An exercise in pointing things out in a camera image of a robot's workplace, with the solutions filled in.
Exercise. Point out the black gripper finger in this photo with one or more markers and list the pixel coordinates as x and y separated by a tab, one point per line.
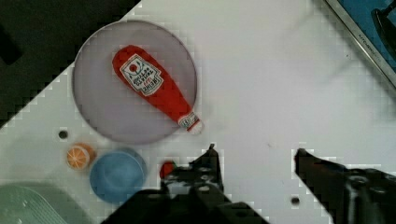
350	196

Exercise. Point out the red plush ketchup bottle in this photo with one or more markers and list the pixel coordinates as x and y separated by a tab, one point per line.
141	73

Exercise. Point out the lavender round plate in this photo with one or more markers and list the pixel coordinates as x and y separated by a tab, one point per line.
107	104

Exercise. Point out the silver toaster oven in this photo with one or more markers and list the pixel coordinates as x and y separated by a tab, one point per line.
371	25

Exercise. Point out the red strawberry toy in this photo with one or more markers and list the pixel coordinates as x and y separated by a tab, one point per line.
166	169

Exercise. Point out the blue bowl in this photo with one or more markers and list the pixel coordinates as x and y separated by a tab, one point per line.
118	175

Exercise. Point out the orange slice toy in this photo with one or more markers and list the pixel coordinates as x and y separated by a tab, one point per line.
80	156

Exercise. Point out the green perforated colander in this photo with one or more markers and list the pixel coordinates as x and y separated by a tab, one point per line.
27	203

